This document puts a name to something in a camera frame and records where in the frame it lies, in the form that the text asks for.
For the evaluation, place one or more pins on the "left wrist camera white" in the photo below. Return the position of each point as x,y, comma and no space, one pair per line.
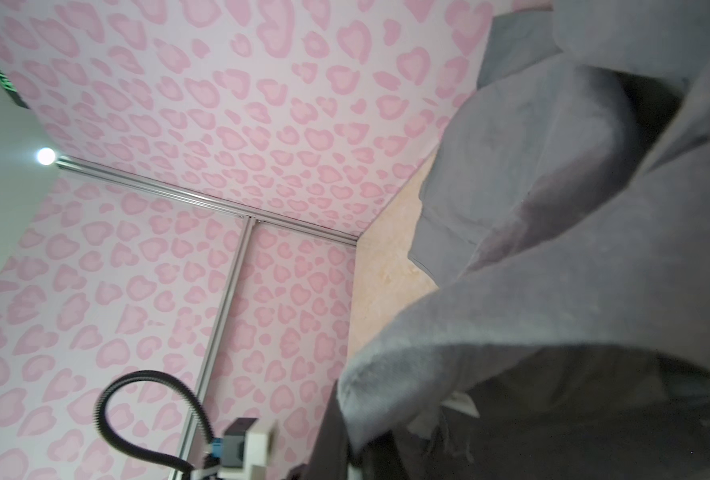
243,452

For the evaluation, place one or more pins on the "grey long sleeve shirt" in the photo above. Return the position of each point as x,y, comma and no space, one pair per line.
566,224

